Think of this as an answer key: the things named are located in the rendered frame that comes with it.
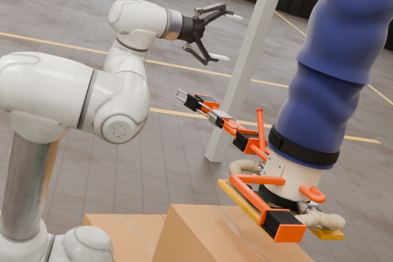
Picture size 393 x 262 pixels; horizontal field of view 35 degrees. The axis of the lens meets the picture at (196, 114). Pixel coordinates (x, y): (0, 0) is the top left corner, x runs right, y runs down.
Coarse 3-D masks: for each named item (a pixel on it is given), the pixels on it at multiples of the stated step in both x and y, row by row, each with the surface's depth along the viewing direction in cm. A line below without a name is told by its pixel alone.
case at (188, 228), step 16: (176, 208) 218; (192, 208) 222; (208, 208) 226; (224, 208) 230; (240, 208) 235; (176, 224) 215; (192, 224) 211; (208, 224) 214; (224, 224) 218; (240, 224) 222; (256, 224) 226; (160, 240) 223; (176, 240) 214; (192, 240) 206; (208, 240) 203; (224, 240) 207; (240, 240) 210; (256, 240) 214; (272, 240) 218; (160, 256) 222; (176, 256) 213; (192, 256) 205; (208, 256) 197; (224, 256) 197; (240, 256) 200; (256, 256) 203; (272, 256) 207; (288, 256) 210; (304, 256) 214
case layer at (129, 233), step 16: (96, 224) 272; (112, 224) 276; (128, 224) 281; (144, 224) 285; (160, 224) 290; (112, 240) 263; (128, 240) 267; (144, 240) 271; (128, 256) 255; (144, 256) 259
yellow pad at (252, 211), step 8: (224, 184) 204; (248, 184) 202; (232, 192) 199; (240, 192) 200; (240, 200) 196; (248, 200) 196; (248, 208) 192; (256, 208) 192; (272, 208) 189; (256, 216) 188
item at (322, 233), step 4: (316, 208) 200; (320, 228) 193; (324, 228) 193; (328, 228) 194; (312, 232) 194; (316, 232) 192; (320, 232) 191; (324, 232) 192; (328, 232) 193; (332, 232) 194; (336, 232) 195; (340, 232) 196; (320, 236) 190; (324, 236) 190; (328, 236) 191; (332, 236) 192; (336, 236) 193; (340, 236) 194
